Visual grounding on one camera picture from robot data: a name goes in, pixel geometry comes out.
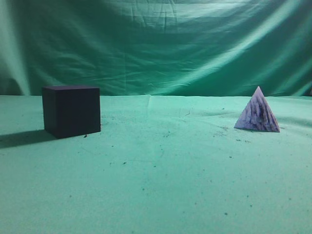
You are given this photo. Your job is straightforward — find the purple white marbled pyramid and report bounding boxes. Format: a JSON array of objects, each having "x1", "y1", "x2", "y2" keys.
[{"x1": 234, "y1": 86, "x2": 280, "y2": 133}]

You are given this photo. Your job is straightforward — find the green table cloth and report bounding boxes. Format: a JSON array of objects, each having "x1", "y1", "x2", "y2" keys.
[{"x1": 0, "y1": 96, "x2": 312, "y2": 234}]

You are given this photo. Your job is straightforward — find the dark purple cube block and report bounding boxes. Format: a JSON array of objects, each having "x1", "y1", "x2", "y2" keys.
[{"x1": 42, "y1": 85, "x2": 101, "y2": 138}]

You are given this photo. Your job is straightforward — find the green backdrop cloth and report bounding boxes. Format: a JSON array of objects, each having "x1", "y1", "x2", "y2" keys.
[{"x1": 0, "y1": 0, "x2": 312, "y2": 97}]

